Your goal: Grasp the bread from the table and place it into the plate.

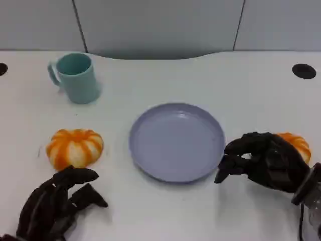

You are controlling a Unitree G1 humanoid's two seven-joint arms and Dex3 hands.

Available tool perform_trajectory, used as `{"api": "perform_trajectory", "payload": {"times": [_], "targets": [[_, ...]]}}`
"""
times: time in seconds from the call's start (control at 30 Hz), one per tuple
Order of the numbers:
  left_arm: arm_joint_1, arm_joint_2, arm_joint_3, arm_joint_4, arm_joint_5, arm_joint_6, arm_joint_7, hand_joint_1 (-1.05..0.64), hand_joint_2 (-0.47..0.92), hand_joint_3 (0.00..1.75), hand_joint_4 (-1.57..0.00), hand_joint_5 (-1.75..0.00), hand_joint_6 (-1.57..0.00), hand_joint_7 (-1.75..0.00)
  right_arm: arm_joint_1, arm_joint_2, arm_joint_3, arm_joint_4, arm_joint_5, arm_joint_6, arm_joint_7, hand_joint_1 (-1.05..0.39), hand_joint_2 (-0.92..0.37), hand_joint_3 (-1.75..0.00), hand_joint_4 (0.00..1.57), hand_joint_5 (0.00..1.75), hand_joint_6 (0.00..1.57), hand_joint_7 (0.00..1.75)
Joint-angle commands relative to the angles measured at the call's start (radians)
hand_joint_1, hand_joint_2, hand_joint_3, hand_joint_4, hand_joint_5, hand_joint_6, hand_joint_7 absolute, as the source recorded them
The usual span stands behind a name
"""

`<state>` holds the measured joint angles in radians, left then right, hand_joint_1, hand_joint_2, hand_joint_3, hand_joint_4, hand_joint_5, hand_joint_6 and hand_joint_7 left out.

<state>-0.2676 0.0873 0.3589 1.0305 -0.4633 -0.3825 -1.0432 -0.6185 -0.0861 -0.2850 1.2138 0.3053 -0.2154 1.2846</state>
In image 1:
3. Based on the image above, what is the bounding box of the grey partition panel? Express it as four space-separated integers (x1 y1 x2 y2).
72 0 246 60
234 0 321 52
0 0 88 52

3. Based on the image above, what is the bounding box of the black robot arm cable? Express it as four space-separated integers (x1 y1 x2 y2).
297 203 305 241

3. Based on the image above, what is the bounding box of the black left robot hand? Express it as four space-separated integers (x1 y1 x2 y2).
16 165 109 241

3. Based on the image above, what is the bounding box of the lilac plate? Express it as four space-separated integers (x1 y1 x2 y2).
128 102 226 183

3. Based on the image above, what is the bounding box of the pale green mug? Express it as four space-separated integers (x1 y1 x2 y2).
47 52 102 105

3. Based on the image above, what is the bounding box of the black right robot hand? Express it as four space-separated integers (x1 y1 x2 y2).
214 132 311 194

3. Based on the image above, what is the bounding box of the orange and white bread roll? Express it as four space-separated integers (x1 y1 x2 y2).
275 132 312 165
46 129 104 169

